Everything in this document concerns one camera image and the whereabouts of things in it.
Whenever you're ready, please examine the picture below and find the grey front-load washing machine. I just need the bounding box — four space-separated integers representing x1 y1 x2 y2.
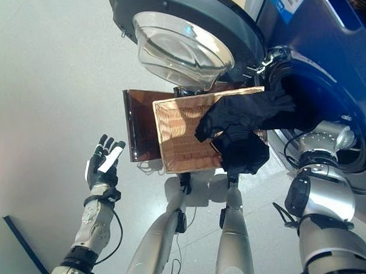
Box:
249 0 366 201

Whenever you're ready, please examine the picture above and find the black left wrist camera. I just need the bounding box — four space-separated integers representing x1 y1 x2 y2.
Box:
104 189 123 204

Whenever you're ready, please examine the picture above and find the silver right robot leg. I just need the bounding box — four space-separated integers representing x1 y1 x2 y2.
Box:
211 173 255 274

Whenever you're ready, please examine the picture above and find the round glass washer door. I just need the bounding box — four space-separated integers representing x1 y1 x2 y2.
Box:
109 0 266 96

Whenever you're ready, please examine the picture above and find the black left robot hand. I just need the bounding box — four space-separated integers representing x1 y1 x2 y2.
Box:
83 133 128 190

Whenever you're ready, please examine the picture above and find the thin grey floor cord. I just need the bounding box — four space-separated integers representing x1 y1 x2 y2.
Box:
137 160 166 176

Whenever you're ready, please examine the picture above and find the silver left robot leg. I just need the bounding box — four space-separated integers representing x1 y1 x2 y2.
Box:
119 172 196 274

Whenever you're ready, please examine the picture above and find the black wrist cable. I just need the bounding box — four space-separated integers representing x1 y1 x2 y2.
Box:
282 130 308 170
91 206 126 266

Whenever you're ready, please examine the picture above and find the black garment with white logo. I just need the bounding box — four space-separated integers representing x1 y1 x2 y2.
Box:
192 89 299 144

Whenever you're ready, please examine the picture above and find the rectangular wicker laundry basket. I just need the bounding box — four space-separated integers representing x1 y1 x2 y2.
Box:
152 85 270 175

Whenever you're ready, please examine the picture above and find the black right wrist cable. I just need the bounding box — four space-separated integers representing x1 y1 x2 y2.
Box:
282 130 308 170

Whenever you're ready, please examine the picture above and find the silver robot leg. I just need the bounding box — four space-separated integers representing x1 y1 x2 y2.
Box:
211 173 255 274
119 172 196 274

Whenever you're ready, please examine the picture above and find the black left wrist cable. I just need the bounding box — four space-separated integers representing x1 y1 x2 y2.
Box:
91 206 126 266

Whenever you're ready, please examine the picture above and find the blue white label sticker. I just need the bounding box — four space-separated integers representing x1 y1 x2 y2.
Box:
266 0 310 25

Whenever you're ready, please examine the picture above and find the large plain black garment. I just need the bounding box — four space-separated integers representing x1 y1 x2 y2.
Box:
211 130 271 177

